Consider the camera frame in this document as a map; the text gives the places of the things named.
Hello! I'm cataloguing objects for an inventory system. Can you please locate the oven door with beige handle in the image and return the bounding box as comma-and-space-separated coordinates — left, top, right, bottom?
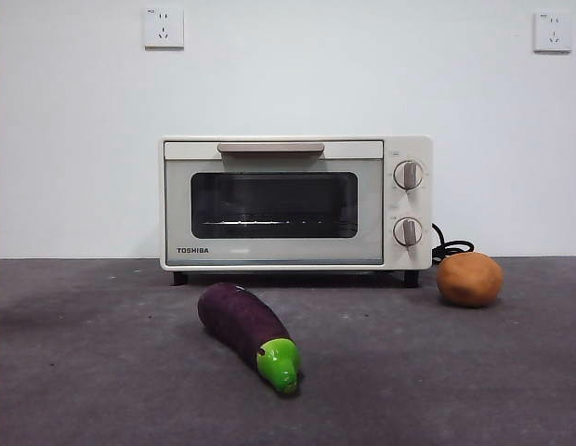
164, 140, 386, 268

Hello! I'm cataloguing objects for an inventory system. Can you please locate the brown potato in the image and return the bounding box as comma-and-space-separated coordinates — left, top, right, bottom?
436, 252, 504, 309

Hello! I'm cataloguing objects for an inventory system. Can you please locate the cream oven knob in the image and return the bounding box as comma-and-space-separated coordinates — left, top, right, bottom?
392, 216, 424, 248
392, 160, 425, 192

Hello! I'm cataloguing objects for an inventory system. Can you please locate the cream Toshiba toaster oven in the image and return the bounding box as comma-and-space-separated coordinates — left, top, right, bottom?
158, 134, 434, 289

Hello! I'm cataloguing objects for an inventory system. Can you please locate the purple eggplant with green stem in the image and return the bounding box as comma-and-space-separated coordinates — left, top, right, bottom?
197, 282, 302, 400

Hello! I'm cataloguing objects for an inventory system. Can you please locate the wire oven rack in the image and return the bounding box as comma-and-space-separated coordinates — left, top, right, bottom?
202, 217, 350, 230

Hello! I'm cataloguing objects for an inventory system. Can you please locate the black oven power cable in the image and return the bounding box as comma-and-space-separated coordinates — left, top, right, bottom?
430, 222, 476, 267

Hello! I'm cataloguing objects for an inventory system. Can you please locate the white wall socket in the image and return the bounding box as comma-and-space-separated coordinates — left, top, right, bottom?
532, 11, 573, 54
144, 7, 186, 51

